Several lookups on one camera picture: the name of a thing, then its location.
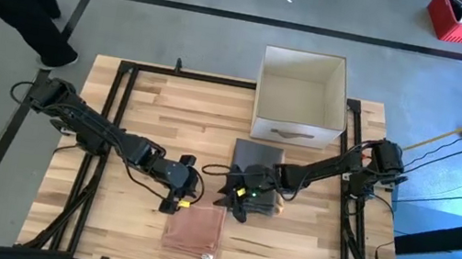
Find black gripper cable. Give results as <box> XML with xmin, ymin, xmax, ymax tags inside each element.
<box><xmin>201</xmin><ymin>161</ymin><xmax>249</xmax><ymax>182</ymax></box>
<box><xmin>120</xmin><ymin>157</ymin><xmax>208</xmax><ymax>208</ymax></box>

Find black aluminium table frame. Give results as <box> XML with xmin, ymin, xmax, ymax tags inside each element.
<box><xmin>0</xmin><ymin>29</ymin><xmax>462</xmax><ymax>259</ymax></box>

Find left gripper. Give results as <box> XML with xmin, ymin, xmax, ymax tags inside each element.
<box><xmin>143</xmin><ymin>148</ymin><xmax>205</xmax><ymax>220</ymax></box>

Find grey waffle towel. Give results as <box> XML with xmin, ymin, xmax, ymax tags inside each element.
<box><xmin>223</xmin><ymin>137</ymin><xmax>295</xmax><ymax>220</ymax></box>

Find pink checked towel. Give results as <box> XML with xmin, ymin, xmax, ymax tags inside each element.
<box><xmin>158</xmin><ymin>197</ymin><xmax>229</xmax><ymax>259</ymax></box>

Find beige fabric storage box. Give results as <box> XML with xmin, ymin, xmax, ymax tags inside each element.
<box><xmin>247</xmin><ymin>43</ymin><xmax>358</xmax><ymax>153</ymax></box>

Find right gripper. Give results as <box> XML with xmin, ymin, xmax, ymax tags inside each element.
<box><xmin>210</xmin><ymin>158</ymin><xmax>287</xmax><ymax>230</ymax></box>

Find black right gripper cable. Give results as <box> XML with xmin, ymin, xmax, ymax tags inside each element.
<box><xmin>201</xmin><ymin>161</ymin><xmax>249</xmax><ymax>182</ymax></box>

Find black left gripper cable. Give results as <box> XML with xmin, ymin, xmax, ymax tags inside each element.
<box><xmin>120</xmin><ymin>157</ymin><xmax>208</xmax><ymax>208</ymax></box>

